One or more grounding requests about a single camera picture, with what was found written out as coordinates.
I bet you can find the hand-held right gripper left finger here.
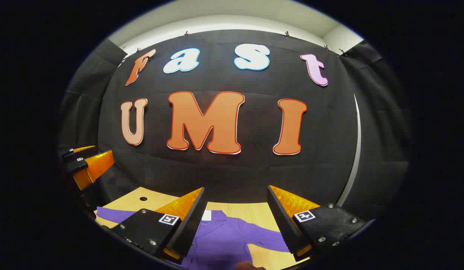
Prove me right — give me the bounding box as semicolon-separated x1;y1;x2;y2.
101;187;209;265

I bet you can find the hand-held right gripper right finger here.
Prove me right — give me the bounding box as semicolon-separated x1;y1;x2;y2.
267;185;375;263

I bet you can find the purple knit garment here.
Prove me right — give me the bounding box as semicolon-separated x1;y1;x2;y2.
95;206;292;270

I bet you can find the black backdrop cloth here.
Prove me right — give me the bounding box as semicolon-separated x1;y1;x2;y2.
57;29;410;222

